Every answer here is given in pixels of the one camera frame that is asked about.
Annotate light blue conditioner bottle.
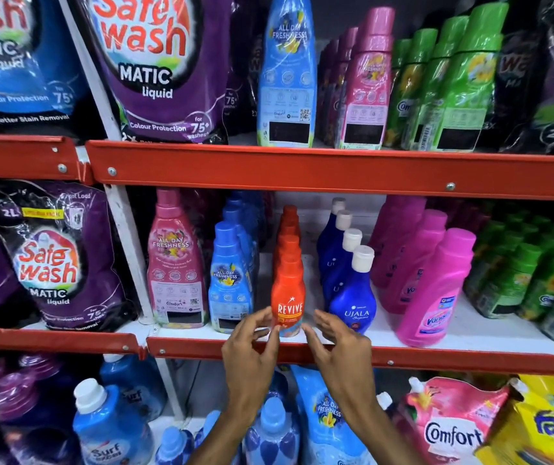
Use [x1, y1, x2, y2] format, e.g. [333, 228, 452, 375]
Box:
[263, 370, 291, 413]
[242, 396, 301, 465]
[154, 425, 196, 465]
[194, 410, 223, 451]

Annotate blue conditioner refill pouch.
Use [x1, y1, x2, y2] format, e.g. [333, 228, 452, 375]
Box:
[290, 365, 394, 465]

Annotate large purple detergent pouch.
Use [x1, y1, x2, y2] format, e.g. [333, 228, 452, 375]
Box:
[71, 0, 235, 144]

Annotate pink floral conditioner bottle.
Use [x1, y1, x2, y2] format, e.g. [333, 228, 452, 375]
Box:
[147, 188, 209, 329]

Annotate tall green conditioner bottle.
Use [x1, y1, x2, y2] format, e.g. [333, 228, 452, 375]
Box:
[402, 16, 470, 150]
[426, 2, 509, 153]
[384, 28, 438, 149]
[385, 38, 412, 117]

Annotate dark purple detergent pouch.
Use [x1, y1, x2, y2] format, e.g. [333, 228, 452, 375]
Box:
[224, 0, 264, 137]

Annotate person's right hand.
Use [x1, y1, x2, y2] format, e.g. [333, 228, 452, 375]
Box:
[302, 310, 390, 432]

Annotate person's left hand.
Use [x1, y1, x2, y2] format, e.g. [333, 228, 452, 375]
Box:
[221, 307, 282, 418]

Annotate tall pink conditioner bottle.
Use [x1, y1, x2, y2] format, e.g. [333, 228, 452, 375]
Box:
[324, 27, 359, 147]
[335, 7, 396, 150]

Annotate yellow detergent pouch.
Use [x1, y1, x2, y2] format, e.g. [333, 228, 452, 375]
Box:
[475, 374, 554, 465]

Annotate person's left forearm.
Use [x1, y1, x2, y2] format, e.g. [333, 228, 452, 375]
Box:
[187, 408, 264, 465]

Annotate bright pink stain remover bottle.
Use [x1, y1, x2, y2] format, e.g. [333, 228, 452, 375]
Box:
[380, 209, 448, 315]
[395, 228, 477, 348]
[370, 195, 427, 289]

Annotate white shelf board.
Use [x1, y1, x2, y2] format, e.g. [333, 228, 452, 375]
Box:
[150, 208, 554, 357]

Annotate orange shelf rail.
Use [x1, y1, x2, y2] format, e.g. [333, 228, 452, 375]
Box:
[146, 335, 554, 377]
[0, 134, 95, 185]
[85, 139, 554, 202]
[0, 326, 148, 360]

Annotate person's right forearm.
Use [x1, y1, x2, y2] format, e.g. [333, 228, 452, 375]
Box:
[352, 412, 425, 465]

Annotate blue white-capped detergent bottle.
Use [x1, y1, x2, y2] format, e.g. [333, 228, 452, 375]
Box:
[72, 378, 155, 465]
[98, 354, 168, 423]

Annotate white shelf upright post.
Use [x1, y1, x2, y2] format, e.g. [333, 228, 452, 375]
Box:
[56, 0, 187, 423]

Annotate row of orange bottles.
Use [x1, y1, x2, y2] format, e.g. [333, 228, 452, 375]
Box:
[270, 204, 306, 338]

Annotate group of small green bottles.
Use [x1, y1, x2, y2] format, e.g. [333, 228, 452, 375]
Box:
[463, 203, 554, 345]

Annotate pink conditioner refill pouch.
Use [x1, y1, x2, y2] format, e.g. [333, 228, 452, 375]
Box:
[392, 376, 513, 465]

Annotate blue detergent pouch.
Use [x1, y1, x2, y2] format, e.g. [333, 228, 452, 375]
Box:
[0, 0, 91, 137]

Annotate dark blue white-capped bottle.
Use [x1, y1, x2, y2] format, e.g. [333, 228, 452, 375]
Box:
[328, 245, 377, 335]
[316, 197, 347, 254]
[319, 210, 353, 281]
[323, 228, 363, 308]

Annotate small blue conditioner bottle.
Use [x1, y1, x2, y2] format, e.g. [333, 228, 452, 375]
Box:
[229, 191, 266, 247]
[208, 221, 255, 334]
[221, 204, 260, 281]

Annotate purple pouch with yellow label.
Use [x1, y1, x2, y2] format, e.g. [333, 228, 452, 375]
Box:
[0, 180, 138, 333]

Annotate tall blue conditioner bottle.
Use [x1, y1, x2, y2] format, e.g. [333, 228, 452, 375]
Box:
[257, 0, 317, 149]

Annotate purple detergent bottle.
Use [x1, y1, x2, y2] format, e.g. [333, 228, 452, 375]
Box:
[17, 352, 77, 383]
[0, 372, 81, 465]

